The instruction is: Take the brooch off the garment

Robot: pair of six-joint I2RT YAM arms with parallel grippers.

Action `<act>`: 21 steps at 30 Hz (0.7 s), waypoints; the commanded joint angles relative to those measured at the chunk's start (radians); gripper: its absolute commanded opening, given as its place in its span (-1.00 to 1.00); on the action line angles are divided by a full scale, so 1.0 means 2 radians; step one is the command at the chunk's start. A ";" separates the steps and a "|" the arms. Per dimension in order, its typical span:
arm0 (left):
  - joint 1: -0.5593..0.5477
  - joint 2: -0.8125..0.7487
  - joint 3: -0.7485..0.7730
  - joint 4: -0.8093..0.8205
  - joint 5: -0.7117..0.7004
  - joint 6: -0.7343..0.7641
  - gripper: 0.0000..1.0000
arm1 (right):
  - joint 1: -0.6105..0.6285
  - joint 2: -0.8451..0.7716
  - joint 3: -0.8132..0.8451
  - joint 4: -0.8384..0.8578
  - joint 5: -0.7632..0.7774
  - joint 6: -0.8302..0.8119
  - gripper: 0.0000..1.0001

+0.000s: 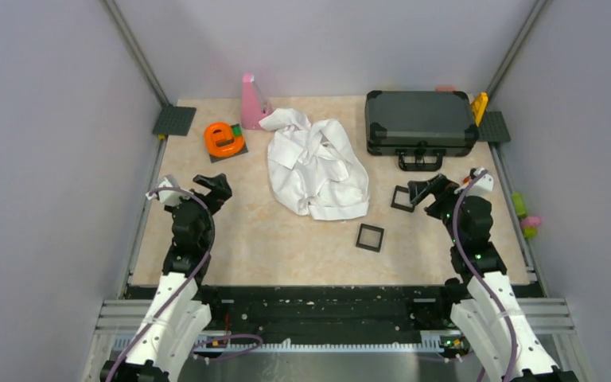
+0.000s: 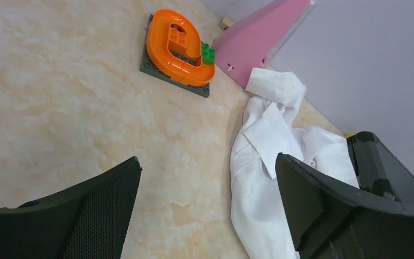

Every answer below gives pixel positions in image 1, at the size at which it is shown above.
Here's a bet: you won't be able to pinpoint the left grey baseplate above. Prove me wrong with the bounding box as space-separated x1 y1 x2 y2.
152 105 197 136

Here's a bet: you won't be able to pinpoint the black square frame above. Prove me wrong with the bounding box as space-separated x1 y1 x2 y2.
355 224 384 252
391 185 415 213

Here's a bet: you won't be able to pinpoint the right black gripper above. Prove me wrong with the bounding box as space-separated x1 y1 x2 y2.
407 173 468 244

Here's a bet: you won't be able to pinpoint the black hard case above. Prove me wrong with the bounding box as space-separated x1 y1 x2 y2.
364 90 480 172

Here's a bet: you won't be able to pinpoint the grey baseplate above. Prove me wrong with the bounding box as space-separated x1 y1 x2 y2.
478 111 511 143
152 105 197 136

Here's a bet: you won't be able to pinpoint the green pink toy blocks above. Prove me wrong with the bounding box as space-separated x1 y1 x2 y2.
511 192 542 239

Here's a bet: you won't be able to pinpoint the pink wedge stand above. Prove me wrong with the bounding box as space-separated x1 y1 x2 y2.
241 73 274 130

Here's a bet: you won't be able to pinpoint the grey square base plate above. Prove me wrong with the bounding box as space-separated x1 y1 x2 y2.
208 124 250 164

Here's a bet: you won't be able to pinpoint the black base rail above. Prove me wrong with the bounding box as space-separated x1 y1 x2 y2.
123 284 545 349

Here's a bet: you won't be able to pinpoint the right grey baseplate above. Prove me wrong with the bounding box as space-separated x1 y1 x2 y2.
478 111 511 143

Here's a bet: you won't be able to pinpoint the black square frame near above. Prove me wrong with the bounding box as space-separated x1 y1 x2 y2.
355 224 384 252

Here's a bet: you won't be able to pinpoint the white garment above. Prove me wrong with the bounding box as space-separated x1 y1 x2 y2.
259 108 370 221

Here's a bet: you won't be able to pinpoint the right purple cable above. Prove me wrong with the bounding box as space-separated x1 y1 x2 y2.
450 170 520 382

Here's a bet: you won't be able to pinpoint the orange tape dispenser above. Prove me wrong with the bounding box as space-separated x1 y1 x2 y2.
204 122 247 159

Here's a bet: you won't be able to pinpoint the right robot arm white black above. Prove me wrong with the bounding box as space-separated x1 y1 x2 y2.
408 168 577 381

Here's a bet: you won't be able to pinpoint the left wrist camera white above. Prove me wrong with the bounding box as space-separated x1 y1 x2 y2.
146 174 189 207

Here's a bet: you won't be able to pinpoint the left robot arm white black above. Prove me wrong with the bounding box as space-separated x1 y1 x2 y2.
99 173 232 381

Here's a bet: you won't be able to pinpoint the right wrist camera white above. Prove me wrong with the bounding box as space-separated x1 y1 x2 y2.
460 167 495 197

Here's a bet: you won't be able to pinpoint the black square frame far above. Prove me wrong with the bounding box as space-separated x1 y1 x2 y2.
391 185 415 213

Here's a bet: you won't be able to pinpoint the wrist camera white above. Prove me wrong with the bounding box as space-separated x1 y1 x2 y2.
460 167 495 197
146 174 189 207

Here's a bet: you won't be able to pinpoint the yellow toy bracket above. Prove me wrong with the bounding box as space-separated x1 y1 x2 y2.
470 92 488 126

